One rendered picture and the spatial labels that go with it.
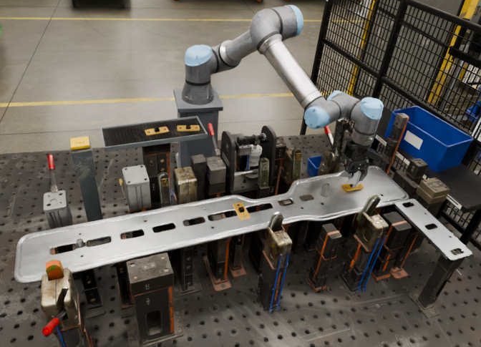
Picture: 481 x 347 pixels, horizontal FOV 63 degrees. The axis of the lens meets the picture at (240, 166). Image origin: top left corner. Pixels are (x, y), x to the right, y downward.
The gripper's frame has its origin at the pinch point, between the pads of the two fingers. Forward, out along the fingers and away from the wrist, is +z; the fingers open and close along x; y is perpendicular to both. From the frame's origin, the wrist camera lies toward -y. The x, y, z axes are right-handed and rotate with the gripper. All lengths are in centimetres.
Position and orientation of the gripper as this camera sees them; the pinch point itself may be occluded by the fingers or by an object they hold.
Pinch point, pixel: (353, 182)
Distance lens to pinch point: 157.3
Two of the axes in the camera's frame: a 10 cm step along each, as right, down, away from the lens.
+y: -9.3, 1.7, -3.2
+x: 3.6, 5.8, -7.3
